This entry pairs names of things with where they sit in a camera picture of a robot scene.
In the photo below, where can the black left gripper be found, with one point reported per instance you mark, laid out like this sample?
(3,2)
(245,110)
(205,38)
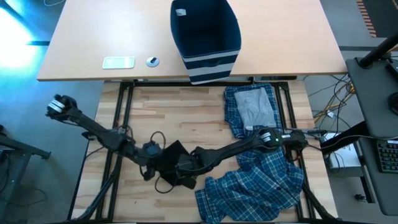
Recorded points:
(150,166)

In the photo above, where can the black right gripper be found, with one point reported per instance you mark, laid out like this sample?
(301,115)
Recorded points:
(196,163)

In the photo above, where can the black garment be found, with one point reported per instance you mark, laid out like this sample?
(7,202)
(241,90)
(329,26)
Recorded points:
(171,155)

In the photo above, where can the dark patterned garment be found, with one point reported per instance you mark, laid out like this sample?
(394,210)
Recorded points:
(258,186)

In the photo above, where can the blue plaid pajama pants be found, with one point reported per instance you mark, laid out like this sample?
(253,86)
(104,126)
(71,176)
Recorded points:
(231,109)

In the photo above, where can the grey garment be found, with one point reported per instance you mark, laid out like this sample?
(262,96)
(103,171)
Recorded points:
(255,109)

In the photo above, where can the navy white striped laundry bin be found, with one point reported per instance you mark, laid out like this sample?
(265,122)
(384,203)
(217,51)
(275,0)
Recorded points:
(211,67)

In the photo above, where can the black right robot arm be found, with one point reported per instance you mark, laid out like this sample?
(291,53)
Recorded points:
(236,149)

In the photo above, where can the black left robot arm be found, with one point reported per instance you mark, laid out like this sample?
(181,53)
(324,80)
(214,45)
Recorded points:
(93,130)

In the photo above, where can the white bin label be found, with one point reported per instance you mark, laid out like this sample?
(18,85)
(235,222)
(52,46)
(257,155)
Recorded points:
(181,12)

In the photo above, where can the small round tape roll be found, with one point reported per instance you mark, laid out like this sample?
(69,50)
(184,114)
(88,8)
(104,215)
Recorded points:
(152,62)

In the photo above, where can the silver flat phone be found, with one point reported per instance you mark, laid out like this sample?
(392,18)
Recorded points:
(118,63)

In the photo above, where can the dark grey metal stand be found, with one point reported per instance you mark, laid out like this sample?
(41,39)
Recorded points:
(18,146)

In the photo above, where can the white box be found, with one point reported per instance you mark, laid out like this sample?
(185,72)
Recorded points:
(345,158)

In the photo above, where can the black desk leg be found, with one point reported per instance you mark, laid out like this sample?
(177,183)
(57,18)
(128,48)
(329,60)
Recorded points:
(342,138)

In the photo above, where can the small black floor item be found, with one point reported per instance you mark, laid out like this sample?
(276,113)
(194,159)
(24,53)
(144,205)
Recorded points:
(359,197)

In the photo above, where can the light wooden desk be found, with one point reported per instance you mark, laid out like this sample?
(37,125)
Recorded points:
(280,37)

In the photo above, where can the black backlit keyboard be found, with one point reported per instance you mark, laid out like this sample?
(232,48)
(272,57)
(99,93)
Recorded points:
(388,157)

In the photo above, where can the grey side desk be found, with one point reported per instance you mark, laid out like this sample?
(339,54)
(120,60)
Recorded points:
(370,93)

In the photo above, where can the black round object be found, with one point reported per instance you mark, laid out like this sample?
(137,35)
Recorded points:
(394,104)

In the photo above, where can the black pole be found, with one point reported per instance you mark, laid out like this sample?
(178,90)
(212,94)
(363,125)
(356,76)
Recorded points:
(376,53)

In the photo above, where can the black desk device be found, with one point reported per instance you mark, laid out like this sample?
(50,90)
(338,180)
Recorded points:
(393,70)

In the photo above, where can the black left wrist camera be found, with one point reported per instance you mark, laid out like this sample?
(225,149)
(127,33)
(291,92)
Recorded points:
(151,148)

